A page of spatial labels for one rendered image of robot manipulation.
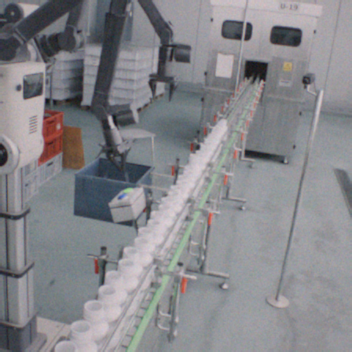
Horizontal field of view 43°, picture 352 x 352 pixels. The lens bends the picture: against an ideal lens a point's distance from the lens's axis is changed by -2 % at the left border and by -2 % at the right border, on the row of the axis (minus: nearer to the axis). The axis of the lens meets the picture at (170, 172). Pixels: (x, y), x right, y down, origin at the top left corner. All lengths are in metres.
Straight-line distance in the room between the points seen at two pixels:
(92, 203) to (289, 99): 4.35
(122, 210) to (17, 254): 0.56
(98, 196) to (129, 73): 6.03
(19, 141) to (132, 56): 6.52
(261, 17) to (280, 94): 1.02
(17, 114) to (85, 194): 0.74
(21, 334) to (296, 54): 4.99
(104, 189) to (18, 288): 0.61
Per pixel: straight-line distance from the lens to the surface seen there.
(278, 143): 6.31
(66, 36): 1.81
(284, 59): 6.15
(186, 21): 11.89
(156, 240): 1.24
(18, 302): 1.99
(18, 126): 1.65
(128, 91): 8.16
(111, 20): 1.34
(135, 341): 1.08
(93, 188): 2.21
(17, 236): 1.85
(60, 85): 8.74
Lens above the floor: 1.68
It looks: 18 degrees down
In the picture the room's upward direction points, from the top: 6 degrees clockwise
